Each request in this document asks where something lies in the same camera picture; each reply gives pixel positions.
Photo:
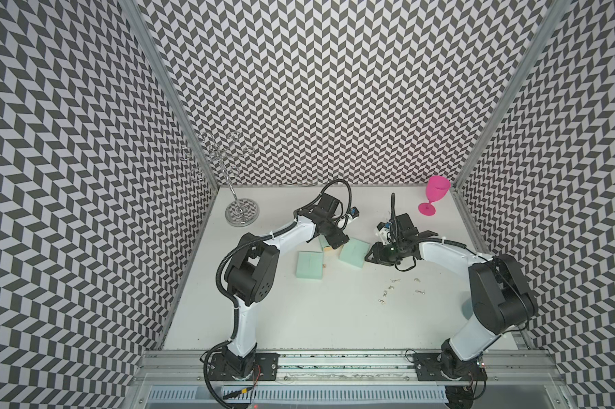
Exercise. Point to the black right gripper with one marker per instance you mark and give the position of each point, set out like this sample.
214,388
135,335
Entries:
379,255

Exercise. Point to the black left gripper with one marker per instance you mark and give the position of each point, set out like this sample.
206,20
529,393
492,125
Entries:
336,239

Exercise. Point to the mint drawer-style jewelry box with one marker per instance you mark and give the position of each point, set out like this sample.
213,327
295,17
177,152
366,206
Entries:
354,252

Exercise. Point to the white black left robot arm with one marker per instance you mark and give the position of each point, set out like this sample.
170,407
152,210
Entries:
247,273

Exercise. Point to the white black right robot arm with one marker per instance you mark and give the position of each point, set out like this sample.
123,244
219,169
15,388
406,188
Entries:
501,298

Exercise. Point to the mint box back middle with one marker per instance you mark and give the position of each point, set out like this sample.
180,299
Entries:
325,245

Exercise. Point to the mint box front left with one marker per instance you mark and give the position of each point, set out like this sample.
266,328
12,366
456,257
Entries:
310,265

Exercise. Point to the pink plastic wine glass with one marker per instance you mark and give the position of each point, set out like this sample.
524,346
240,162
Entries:
436,189

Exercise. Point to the small earring front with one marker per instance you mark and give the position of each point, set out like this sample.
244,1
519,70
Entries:
384,298

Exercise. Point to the grey-blue small bowl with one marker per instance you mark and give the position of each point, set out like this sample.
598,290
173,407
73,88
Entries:
467,309

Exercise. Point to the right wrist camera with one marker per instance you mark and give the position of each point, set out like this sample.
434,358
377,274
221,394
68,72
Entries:
384,233

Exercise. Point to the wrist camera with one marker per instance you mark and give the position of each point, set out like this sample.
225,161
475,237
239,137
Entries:
352,214
384,233

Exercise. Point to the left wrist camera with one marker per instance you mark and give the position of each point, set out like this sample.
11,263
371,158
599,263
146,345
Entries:
352,214

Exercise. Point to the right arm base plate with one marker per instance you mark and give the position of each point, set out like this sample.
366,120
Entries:
446,367

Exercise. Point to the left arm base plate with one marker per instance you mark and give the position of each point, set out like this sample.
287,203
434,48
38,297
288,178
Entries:
242,366

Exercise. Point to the aluminium front rail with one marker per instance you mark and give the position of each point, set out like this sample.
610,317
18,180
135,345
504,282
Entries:
403,378

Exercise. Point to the aluminium right corner post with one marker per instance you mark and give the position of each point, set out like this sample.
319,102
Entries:
552,19

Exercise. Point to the aluminium corner post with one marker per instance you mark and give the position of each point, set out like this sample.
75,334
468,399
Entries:
552,19
141,32

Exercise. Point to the aluminium left corner post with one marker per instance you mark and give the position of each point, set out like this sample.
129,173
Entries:
141,32

